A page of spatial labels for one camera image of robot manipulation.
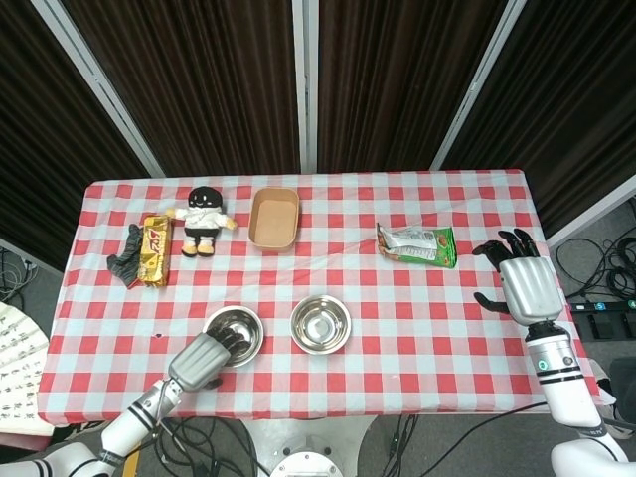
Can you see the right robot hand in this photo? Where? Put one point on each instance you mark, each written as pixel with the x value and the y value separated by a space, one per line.
pixel 531 288

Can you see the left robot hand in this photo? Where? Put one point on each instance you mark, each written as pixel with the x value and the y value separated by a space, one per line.
pixel 199 360

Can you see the gold snack packet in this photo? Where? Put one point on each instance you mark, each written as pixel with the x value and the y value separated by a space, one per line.
pixel 155 248

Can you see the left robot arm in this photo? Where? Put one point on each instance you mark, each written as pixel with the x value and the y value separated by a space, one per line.
pixel 124 432

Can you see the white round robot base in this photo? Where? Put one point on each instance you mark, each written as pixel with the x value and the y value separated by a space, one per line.
pixel 305 464

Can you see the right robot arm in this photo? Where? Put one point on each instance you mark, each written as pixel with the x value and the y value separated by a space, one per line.
pixel 566 397

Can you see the black power strip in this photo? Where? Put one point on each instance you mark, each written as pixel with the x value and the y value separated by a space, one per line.
pixel 606 306

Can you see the green snack packet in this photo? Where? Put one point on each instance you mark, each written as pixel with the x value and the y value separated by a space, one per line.
pixel 422 246

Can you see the dark grey sock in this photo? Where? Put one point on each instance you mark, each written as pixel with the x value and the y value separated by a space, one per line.
pixel 126 258

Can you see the black seat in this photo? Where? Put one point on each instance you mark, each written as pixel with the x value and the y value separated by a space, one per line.
pixel 623 377

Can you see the plush doll black hair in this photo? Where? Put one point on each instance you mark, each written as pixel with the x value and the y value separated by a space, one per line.
pixel 201 218

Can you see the red white checkered tablecloth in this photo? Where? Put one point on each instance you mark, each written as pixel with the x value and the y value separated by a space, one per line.
pixel 348 387

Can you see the brown paper food box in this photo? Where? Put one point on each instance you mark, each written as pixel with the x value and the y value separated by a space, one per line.
pixel 273 218

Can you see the calligraphy paper fan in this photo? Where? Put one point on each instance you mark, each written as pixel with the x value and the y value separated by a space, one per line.
pixel 20 358

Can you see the dark brown partition panel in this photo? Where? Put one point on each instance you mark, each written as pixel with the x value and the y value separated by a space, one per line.
pixel 199 89
pixel 392 84
pixel 40 124
pixel 571 99

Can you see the white partition frame post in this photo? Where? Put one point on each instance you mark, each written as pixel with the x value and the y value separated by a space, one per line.
pixel 591 211
pixel 99 84
pixel 30 254
pixel 304 84
pixel 477 84

